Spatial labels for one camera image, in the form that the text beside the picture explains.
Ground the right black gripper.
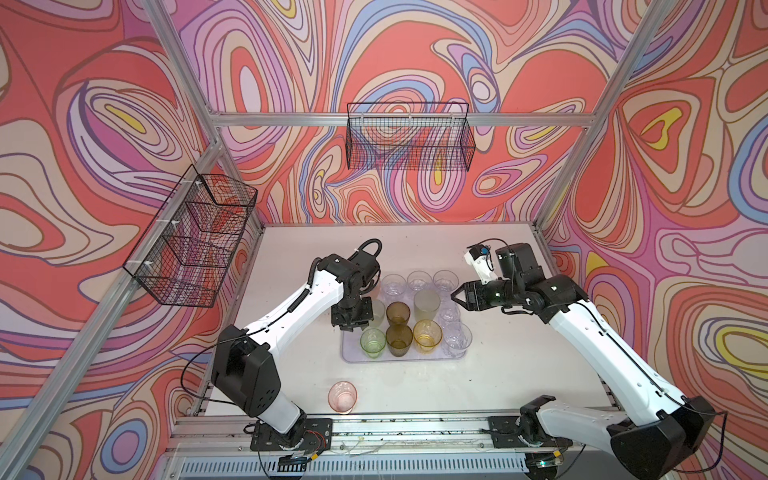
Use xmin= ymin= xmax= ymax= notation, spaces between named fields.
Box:
xmin=450 ymin=276 xmax=522 ymax=312

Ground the small clear glass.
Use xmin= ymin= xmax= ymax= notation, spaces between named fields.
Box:
xmin=437 ymin=304 xmax=461 ymax=326

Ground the pale green glass front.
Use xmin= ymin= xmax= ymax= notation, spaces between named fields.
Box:
xmin=413 ymin=289 xmax=441 ymax=322

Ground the dark olive glass back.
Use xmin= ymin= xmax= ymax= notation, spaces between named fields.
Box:
xmin=385 ymin=301 xmax=411 ymax=326

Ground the dark olive glass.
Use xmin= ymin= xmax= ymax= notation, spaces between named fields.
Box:
xmin=385 ymin=324 xmax=413 ymax=357
xmin=385 ymin=301 xmax=411 ymax=326

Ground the yellow glass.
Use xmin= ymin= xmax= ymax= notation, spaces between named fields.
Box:
xmin=413 ymin=319 xmax=443 ymax=354

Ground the dark olive glass front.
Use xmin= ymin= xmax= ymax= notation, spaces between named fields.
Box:
xmin=385 ymin=324 xmax=413 ymax=357

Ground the pink glass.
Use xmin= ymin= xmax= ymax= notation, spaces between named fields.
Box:
xmin=327 ymin=381 xmax=358 ymax=414

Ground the light green glass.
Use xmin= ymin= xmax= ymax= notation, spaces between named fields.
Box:
xmin=369 ymin=299 xmax=386 ymax=328

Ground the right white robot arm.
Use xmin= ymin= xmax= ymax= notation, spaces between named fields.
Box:
xmin=451 ymin=241 xmax=717 ymax=479

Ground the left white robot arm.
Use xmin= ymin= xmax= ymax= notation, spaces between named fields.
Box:
xmin=211 ymin=238 xmax=382 ymax=442

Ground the lavender plastic tray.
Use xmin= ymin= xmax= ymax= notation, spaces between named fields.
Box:
xmin=341 ymin=296 xmax=466 ymax=364

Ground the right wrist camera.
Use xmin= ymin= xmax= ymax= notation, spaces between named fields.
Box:
xmin=464 ymin=243 xmax=497 ymax=285

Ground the black wire basket back wall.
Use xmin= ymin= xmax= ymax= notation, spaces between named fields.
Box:
xmin=345 ymin=100 xmax=476 ymax=172

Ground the black wire basket wall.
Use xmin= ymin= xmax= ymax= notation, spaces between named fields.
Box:
xmin=123 ymin=166 xmax=258 ymax=308
xmin=345 ymin=100 xmax=476 ymax=172

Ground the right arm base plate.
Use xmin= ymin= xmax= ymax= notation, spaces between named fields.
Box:
xmin=485 ymin=415 xmax=573 ymax=450

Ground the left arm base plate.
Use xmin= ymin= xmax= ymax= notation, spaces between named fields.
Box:
xmin=248 ymin=417 xmax=334 ymax=453

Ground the black wire basket left wall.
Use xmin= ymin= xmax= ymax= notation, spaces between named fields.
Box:
xmin=123 ymin=166 xmax=258 ymax=308

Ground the aluminium front rail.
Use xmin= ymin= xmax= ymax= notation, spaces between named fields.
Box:
xmin=161 ymin=410 xmax=667 ymax=463

